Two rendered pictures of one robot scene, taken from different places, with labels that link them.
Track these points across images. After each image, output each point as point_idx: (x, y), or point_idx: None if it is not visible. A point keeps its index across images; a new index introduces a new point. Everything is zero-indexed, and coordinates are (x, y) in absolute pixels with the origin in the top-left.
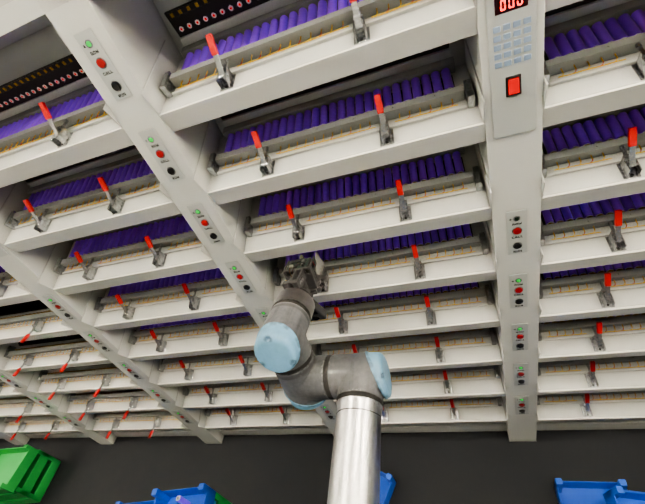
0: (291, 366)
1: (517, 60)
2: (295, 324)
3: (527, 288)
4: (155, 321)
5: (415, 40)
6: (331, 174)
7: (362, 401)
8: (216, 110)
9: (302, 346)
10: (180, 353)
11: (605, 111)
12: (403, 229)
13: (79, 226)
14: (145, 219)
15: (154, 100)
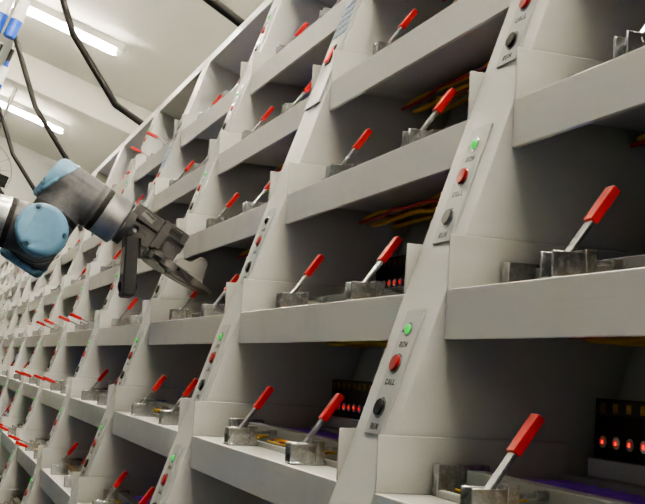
0: (39, 183)
1: (340, 32)
2: (83, 177)
3: (216, 357)
4: (113, 336)
5: (331, 19)
6: (256, 147)
7: (8, 197)
8: (266, 74)
9: (62, 190)
10: (82, 404)
11: (352, 94)
12: (236, 227)
13: (177, 181)
14: (194, 184)
15: (260, 64)
